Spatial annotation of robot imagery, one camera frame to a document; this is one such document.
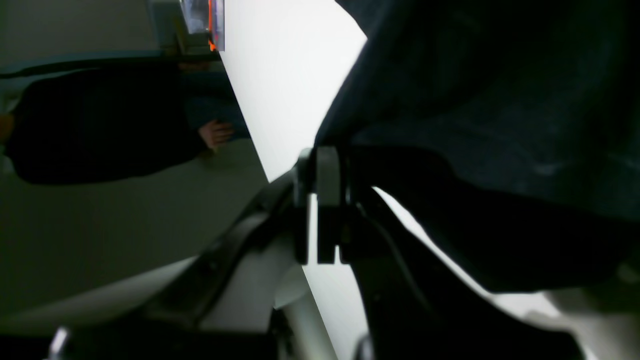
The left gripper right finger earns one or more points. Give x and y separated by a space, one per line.
416 307

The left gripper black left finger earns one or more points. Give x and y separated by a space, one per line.
231 286

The black T-shirt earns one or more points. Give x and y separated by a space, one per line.
508 128

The person in dark clothing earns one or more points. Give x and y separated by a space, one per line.
106 125

